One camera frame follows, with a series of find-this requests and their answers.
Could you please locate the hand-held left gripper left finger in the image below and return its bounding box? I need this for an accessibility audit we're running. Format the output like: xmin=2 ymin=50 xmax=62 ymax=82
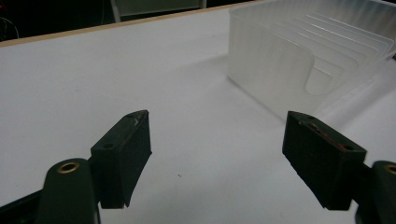
xmin=90 ymin=109 xmax=153 ymax=210

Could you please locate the black cable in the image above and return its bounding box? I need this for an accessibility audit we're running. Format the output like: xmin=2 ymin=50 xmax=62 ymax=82
xmin=0 ymin=16 xmax=21 ymax=42

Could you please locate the grey metal chair frame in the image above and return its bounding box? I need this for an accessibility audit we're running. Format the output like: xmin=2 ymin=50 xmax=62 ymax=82
xmin=109 ymin=0 xmax=207 ymax=23

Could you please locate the translucent plastic file rack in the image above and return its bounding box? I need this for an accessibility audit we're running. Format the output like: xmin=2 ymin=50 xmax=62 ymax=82
xmin=227 ymin=0 xmax=396 ymax=123

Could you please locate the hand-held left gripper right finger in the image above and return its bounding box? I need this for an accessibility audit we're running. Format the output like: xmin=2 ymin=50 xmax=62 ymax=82
xmin=281 ymin=110 xmax=368 ymax=211

